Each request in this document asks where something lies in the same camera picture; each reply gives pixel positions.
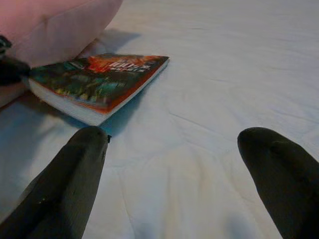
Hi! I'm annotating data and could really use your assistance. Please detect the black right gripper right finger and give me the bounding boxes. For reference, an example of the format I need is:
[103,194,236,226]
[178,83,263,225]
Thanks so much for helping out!
[237,126,319,239]

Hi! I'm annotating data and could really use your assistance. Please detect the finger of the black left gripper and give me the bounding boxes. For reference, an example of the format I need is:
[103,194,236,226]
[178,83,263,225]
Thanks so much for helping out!
[0,56,32,87]

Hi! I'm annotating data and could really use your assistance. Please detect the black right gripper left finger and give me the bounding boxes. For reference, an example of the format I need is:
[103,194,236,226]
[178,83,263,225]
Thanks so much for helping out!
[0,126,109,239]

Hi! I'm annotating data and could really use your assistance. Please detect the pink plush pillow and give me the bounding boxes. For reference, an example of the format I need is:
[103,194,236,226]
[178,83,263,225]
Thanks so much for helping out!
[0,0,124,109]

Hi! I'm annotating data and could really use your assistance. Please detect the dark red-green paperback book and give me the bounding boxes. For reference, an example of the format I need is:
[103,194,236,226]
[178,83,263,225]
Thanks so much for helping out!
[27,52,170,127]

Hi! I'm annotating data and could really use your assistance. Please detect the white quilted mattress pad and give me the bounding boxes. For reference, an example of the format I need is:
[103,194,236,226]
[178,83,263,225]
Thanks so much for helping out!
[0,0,319,239]

